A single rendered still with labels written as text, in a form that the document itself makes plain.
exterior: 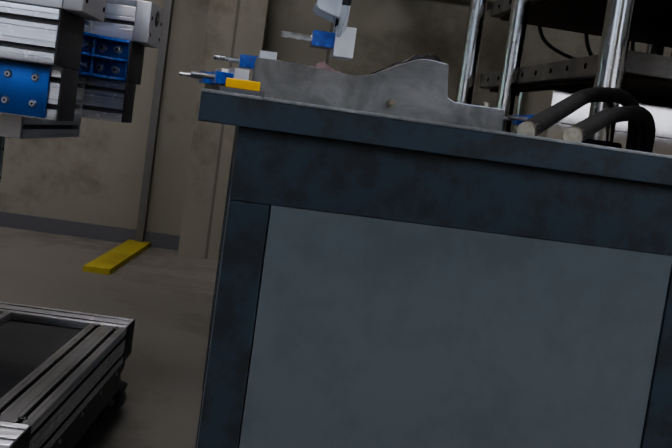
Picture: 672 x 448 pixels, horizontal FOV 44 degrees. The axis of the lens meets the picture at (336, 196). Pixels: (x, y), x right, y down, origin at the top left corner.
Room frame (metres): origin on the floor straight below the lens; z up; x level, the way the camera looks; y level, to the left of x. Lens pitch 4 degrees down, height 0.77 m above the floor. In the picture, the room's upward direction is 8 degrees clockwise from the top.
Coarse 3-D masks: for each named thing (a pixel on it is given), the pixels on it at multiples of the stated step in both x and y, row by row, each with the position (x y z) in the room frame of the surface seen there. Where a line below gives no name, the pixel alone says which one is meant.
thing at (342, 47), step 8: (288, 32) 1.51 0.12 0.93; (312, 32) 1.51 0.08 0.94; (320, 32) 1.50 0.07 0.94; (328, 32) 1.50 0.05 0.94; (336, 32) 1.50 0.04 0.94; (344, 32) 1.50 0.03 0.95; (352, 32) 1.51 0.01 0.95; (304, 40) 1.52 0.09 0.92; (312, 40) 1.50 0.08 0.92; (320, 40) 1.50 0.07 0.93; (328, 40) 1.50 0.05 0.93; (336, 40) 1.50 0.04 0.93; (344, 40) 1.50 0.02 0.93; (352, 40) 1.51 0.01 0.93; (320, 48) 1.54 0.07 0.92; (328, 48) 1.52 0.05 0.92; (336, 48) 1.50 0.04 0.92; (344, 48) 1.50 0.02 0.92; (352, 48) 1.51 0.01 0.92; (336, 56) 1.51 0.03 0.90; (344, 56) 1.50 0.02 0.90; (352, 56) 1.51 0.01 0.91
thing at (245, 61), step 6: (264, 54) 1.78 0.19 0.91; (270, 54) 1.78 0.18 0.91; (276, 54) 1.78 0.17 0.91; (228, 60) 1.79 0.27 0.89; (234, 60) 1.79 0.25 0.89; (240, 60) 1.77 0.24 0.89; (246, 60) 1.77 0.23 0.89; (252, 60) 1.78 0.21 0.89; (240, 66) 1.77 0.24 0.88; (246, 66) 1.77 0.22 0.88; (252, 66) 1.78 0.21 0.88
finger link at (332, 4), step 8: (320, 0) 1.49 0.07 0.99; (328, 0) 1.49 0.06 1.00; (336, 0) 1.49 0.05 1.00; (320, 8) 1.48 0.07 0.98; (328, 8) 1.49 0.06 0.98; (336, 8) 1.49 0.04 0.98; (344, 8) 1.48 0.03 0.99; (336, 16) 1.49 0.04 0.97; (344, 16) 1.48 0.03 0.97; (344, 24) 1.49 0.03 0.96
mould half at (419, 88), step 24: (264, 72) 1.61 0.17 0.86; (288, 72) 1.62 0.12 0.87; (312, 72) 1.62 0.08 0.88; (336, 72) 1.63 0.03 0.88; (384, 72) 1.64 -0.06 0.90; (408, 72) 1.65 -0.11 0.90; (432, 72) 1.65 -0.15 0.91; (288, 96) 1.62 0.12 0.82; (312, 96) 1.62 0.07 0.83; (336, 96) 1.63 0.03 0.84; (360, 96) 1.64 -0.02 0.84; (384, 96) 1.64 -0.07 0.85; (408, 96) 1.65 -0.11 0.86; (432, 96) 1.66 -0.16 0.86; (432, 120) 1.66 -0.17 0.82; (456, 120) 1.66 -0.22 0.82; (480, 120) 1.67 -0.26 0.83
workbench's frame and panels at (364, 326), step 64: (256, 128) 0.99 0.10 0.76; (320, 128) 1.00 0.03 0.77; (384, 128) 1.01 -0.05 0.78; (448, 128) 1.02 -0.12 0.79; (256, 192) 1.01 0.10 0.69; (320, 192) 1.02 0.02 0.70; (384, 192) 1.03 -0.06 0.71; (448, 192) 1.04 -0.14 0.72; (512, 192) 1.05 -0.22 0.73; (576, 192) 1.06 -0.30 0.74; (640, 192) 1.08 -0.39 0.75; (256, 256) 1.01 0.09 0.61; (320, 256) 1.02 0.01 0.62; (384, 256) 1.04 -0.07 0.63; (448, 256) 1.05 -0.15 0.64; (512, 256) 1.06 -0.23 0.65; (576, 256) 1.07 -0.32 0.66; (640, 256) 1.08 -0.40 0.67; (256, 320) 1.02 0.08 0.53; (320, 320) 1.03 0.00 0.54; (384, 320) 1.04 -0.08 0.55; (448, 320) 1.05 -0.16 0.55; (512, 320) 1.06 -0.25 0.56; (576, 320) 1.07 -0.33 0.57; (640, 320) 1.08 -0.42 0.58; (256, 384) 1.02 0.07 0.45; (320, 384) 1.03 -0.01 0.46; (384, 384) 1.04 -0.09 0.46; (448, 384) 1.05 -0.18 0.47; (512, 384) 1.06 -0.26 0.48; (576, 384) 1.07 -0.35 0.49; (640, 384) 1.08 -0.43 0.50
